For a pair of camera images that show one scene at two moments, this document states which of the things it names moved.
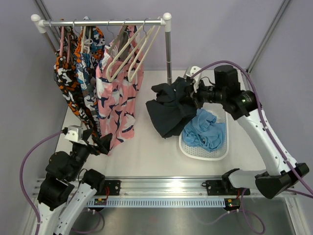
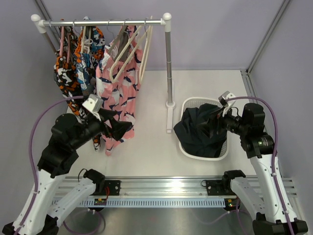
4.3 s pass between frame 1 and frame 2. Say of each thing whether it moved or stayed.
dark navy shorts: moved
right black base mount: stayed
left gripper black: moved
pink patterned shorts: stayed
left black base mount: stayed
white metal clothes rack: stayed
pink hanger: stayed
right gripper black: moved
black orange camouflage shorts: stayed
